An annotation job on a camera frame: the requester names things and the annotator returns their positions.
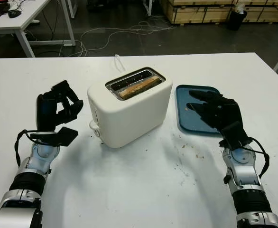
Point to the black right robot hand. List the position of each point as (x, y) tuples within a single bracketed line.
[(226, 118)]

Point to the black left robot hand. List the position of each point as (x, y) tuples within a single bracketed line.
[(45, 111)]

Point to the white toaster lever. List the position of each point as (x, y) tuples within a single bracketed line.
[(93, 124)]

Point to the white two-slot toaster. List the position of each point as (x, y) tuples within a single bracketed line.
[(134, 116)]

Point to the brown bread slice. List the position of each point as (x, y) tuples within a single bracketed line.
[(139, 86)]

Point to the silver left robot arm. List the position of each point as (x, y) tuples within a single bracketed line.
[(27, 180)]

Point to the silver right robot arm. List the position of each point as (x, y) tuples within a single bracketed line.
[(245, 180)]

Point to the blue plastic tray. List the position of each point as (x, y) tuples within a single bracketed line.
[(186, 118)]

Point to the small bread crumb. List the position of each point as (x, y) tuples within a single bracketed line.
[(199, 156), (184, 146)]

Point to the white shoe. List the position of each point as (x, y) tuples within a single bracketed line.
[(35, 21)]

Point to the white office desk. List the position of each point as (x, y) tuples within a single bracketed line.
[(22, 21)]

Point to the black trash bin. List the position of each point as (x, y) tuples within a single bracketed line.
[(236, 21)]

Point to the black computer mouse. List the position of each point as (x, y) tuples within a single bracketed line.
[(15, 13)]

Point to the stacked wooden crates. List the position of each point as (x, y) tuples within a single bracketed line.
[(200, 12)]

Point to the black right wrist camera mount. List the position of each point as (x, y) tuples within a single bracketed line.
[(222, 143)]

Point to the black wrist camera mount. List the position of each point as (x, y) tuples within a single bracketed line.
[(66, 135), (222, 143)]

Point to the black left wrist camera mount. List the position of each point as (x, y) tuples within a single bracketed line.
[(66, 135)]

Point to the white desk frame leg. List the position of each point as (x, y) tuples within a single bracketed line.
[(148, 7)]

